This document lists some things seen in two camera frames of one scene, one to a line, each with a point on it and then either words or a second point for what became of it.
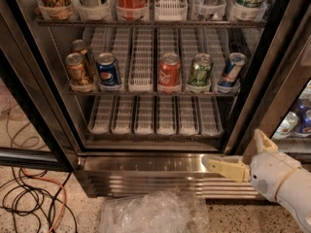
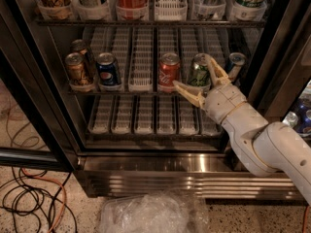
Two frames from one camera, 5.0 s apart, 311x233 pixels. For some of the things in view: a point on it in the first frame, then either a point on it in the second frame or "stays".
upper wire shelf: [150, 23] stays
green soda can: [200, 70] stays
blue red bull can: [232, 70] stays
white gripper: [271, 173] to [224, 103]
